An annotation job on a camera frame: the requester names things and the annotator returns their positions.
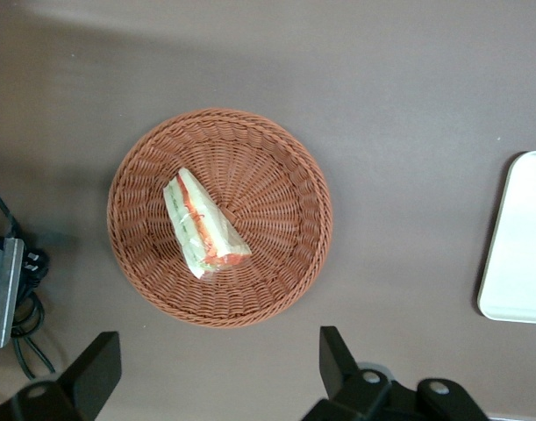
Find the beige plastic tray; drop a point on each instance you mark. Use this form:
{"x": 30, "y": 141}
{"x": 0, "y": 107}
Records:
{"x": 522, "y": 241}

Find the triangle sandwich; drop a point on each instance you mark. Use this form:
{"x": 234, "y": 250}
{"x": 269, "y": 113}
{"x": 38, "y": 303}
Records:
{"x": 197, "y": 219}

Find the round brown wicker basket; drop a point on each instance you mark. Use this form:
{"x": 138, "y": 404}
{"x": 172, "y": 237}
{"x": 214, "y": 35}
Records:
{"x": 272, "y": 197}

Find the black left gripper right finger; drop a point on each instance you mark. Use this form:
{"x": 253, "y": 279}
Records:
{"x": 342, "y": 386}

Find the grey metal bracket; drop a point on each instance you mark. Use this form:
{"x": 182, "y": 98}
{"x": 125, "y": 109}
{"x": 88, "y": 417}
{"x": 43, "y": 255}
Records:
{"x": 4, "y": 289}

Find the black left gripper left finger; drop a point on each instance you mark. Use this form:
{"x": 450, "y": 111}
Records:
{"x": 87, "y": 381}

